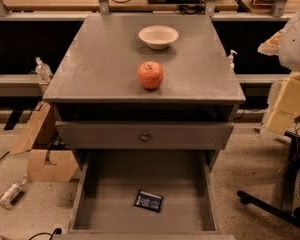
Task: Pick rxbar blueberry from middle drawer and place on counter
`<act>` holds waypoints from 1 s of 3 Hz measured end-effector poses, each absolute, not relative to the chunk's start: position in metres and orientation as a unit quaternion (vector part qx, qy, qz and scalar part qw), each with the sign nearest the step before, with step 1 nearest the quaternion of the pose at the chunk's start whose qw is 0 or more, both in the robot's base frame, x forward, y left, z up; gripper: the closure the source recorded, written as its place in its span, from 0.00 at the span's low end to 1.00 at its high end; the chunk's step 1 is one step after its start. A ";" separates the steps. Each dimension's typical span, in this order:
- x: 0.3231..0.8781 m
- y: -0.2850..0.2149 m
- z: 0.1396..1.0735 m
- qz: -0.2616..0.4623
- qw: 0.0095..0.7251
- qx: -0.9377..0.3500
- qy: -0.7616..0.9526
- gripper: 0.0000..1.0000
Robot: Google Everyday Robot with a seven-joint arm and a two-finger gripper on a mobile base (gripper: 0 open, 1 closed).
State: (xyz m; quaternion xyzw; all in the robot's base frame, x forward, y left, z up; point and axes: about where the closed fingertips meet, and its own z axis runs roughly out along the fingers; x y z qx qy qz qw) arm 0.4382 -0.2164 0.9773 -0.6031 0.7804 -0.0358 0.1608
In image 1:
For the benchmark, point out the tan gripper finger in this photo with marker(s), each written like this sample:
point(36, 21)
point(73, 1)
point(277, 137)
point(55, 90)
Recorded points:
point(283, 104)

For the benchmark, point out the blue rxbar wrapper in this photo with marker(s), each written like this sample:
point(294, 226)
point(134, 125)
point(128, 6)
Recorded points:
point(148, 201)

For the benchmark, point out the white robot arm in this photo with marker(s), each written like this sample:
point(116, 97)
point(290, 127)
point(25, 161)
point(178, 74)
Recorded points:
point(285, 44)

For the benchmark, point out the brass drawer knob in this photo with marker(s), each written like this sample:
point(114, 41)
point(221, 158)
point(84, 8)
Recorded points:
point(144, 137)

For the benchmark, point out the grey drawer cabinet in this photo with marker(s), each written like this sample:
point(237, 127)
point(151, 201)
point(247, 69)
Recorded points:
point(97, 78)

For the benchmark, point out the closed top drawer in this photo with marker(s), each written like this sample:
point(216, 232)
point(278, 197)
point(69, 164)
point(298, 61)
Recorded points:
point(162, 135)

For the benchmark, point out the open middle drawer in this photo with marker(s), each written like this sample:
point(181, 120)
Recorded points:
point(104, 205)

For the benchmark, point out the black chair base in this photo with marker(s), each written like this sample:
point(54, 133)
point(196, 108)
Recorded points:
point(286, 211)

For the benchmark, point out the white pump dispenser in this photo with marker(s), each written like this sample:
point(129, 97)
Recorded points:
point(231, 56)

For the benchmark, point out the red apple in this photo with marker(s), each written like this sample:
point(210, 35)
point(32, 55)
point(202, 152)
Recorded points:
point(150, 75)

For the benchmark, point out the white bowl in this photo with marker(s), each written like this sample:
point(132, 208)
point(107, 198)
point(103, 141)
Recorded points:
point(158, 37)

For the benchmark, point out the wooden back table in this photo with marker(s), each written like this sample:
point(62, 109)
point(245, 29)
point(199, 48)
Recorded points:
point(85, 5)

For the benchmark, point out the clear bottle on shelf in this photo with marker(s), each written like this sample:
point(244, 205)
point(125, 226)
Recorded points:
point(43, 71)

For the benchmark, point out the brown cardboard box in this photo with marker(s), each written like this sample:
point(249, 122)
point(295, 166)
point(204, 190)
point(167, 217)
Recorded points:
point(44, 163)

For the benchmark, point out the clear bottle on floor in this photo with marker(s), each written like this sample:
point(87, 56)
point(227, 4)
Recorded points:
point(10, 196)

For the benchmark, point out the grey metal shelf rail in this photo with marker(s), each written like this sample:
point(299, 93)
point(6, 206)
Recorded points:
point(19, 86)

